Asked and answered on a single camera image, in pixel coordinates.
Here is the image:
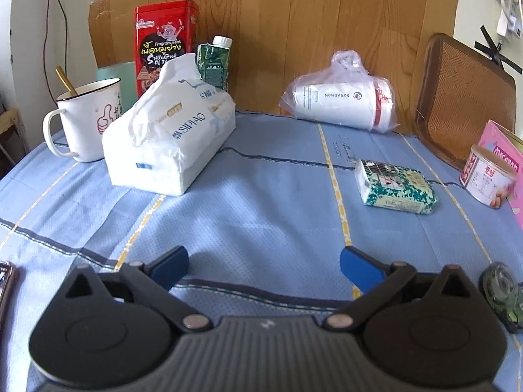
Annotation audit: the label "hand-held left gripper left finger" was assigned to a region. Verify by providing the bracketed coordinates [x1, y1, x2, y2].
[65, 246, 213, 332]

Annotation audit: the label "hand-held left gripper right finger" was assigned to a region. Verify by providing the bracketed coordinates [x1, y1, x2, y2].
[325, 246, 479, 332]

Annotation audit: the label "clear correction tape dispenser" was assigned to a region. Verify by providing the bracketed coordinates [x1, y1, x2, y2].
[479, 261, 523, 333]

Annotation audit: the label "white food can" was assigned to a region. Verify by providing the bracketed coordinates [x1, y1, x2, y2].
[460, 144, 519, 210]

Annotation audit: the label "black wall cable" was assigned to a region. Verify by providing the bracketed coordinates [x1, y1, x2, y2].
[41, 0, 68, 103]

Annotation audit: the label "wood grain wall panel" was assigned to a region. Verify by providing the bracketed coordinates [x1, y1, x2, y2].
[89, 0, 462, 137]

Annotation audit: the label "white enamel mug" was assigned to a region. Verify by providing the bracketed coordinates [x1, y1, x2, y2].
[43, 77, 123, 163]

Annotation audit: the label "pale green container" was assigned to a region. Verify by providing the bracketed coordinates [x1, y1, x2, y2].
[96, 61, 137, 109]

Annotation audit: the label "gold spoon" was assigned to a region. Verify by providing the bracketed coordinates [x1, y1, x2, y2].
[55, 66, 78, 96]

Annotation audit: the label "white tissue pack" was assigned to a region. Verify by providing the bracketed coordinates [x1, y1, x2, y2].
[101, 53, 237, 196]

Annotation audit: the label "white cups in plastic bag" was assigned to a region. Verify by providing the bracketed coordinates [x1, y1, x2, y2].
[280, 51, 400, 133]

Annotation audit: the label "black tape cross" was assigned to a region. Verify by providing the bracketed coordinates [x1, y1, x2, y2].
[474, 24, 523, 75]

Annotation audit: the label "blue striped tablecloth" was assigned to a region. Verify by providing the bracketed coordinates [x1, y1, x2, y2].
[0, 108, 523, 392]

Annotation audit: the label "green patterned tissue pack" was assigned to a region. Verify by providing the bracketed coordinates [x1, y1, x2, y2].
[354, 158, 439, 215]

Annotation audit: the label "green drink carton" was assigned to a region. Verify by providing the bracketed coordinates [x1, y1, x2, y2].
[196, 35, 233, 92]

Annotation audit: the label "white wall charger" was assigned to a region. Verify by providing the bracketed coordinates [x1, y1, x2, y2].
[492, 0, 523, 39]

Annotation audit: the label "smartphone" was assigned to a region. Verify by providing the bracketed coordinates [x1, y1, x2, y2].
[0, 261, 19, 323]

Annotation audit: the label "pink tin box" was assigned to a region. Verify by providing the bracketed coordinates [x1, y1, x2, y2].
[478, 120, 523, 229]

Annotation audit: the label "red tin box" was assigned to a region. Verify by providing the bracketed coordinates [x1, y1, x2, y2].
[135, 0, 201, 99]

